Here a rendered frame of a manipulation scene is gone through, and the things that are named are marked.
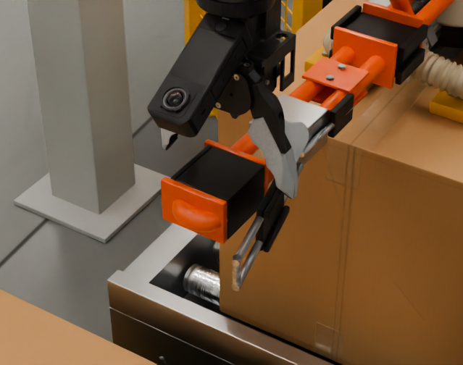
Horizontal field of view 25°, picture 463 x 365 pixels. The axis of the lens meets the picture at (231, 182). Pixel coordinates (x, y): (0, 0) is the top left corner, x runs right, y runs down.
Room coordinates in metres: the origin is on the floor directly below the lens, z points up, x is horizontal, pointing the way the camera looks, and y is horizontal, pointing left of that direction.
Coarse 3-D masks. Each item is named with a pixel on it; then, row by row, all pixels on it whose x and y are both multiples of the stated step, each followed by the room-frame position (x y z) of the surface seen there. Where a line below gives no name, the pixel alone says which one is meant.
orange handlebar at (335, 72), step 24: (432, 0) 1.22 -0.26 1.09; (312, 72) 1.03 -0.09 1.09; (336, 72) 1.03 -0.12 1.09; (360, 72) 1.03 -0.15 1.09; (312, 96) 1.01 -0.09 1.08; (336, 96) 0.99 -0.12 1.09; (360, 96) 1.02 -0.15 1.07; (240, 144) 0.90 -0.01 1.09; (192, 216) 0.78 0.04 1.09; (216, 216) 0.78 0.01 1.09
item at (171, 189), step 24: (216, 144) 0.88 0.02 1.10; (192, 168) 0.84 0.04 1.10; (216, 168) 0.84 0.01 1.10; (240, 168) 0.84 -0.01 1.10; (264, 168) 0.84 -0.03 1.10; (168, 192) 0.81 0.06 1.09; (192, 192) 0.80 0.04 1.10; (216, 192) 0.80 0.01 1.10; (240, 192) 0.80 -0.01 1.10; (264, 192) 0.84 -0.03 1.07; (168, 216) 0.81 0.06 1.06; (240, 216) 0.80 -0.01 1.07; (216, 240) 0.78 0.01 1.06
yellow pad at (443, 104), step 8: (440, 96) 1.18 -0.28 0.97; (448, 96) 1.18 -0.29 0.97; (432, 104) 1.16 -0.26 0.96; (440, 104) 1.16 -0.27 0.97; (448, 104) 1.16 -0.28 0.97; (456, 104) 1.16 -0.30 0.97; (432, 112) 1.16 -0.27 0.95; (440, 112) 1.16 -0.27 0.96; (448, 112) 1.15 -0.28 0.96; (456, 112) 1.15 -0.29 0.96; (456, 120) 1.15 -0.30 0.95
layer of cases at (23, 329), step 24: (0, 312) 1.21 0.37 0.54; (24, 312) 1.21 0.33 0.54; (48, 312) 1.21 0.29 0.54; (0, 336) 1.15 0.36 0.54; (24, 336) 1.15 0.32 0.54; (48, 336) 1.15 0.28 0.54; (72, 336) 1.15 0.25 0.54; (96, 336) 1.15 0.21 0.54; (0, 360) 1.10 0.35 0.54; (24, 360) 1.10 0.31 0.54; (48, 360) 1.10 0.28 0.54; (72, 360) 1.10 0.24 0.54; (96, 360) 1.10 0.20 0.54; (120, 360) 1.10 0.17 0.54; (144, 360) 1.10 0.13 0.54
